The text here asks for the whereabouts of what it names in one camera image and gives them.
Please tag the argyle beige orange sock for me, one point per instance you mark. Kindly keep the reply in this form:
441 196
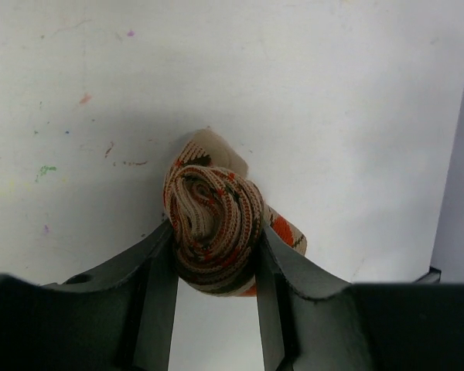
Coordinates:
218 214

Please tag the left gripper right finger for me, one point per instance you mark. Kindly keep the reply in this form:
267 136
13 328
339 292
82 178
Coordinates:
289 287

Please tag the aluminium front rail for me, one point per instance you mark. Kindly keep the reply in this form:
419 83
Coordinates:
432 277

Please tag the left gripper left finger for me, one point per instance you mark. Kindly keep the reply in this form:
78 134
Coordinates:
145 272

